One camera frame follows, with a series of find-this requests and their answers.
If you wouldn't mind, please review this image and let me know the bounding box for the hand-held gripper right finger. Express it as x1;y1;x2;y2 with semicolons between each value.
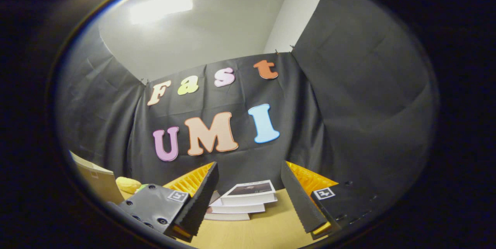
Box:
281;161;388;240

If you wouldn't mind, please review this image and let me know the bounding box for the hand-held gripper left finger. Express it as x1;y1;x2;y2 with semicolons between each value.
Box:
116;161;220;242

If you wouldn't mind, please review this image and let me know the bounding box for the beige storage box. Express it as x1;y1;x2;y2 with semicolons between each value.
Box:
70;151;124;204

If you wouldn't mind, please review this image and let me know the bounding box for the tan cover book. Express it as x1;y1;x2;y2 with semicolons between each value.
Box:
203;212;250;221

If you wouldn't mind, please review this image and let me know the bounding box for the white patterned cover book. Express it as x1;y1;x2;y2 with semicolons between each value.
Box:
209;191;266;214

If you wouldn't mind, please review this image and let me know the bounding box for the white portrait cover book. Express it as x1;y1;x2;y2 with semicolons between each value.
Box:
221;180;278;206

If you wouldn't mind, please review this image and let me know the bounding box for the yellow plush toy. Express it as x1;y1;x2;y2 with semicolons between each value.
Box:
115;176;142;194

